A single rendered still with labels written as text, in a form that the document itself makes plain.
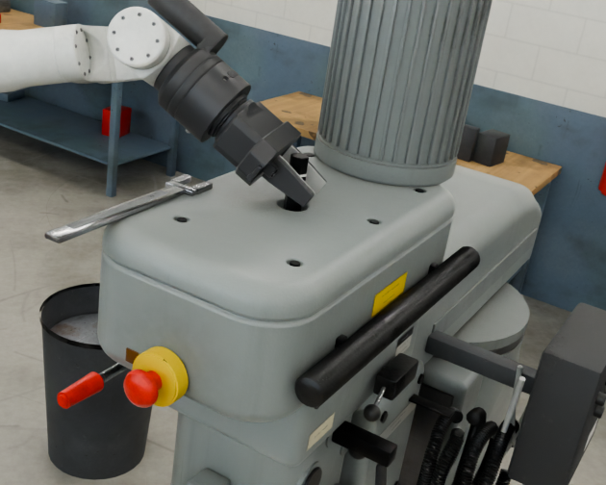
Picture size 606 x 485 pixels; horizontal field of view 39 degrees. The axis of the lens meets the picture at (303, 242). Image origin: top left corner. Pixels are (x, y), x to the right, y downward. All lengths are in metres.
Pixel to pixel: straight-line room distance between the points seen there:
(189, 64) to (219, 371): 0.35
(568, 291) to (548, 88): 1.24
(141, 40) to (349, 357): 0.41
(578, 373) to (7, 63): 0.80
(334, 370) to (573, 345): 0.44
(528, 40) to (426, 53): 4.17
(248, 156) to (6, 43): 0.31
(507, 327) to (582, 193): 3.76
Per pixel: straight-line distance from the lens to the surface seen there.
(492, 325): 1.58
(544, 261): 5.49
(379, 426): 1.24
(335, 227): 0.98
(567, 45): 5.21
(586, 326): 1.28
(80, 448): 3.44
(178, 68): 0.99
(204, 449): 1.12
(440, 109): 1.13
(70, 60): 1.04
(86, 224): 0.90
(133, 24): 0.99
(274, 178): 0.99
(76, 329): 3.46
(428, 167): 1.16
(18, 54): 1.05
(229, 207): 0.99
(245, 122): 0.97
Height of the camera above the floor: 2.26
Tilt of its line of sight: 23 degrees down
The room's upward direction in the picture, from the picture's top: 9 degrees clockwise
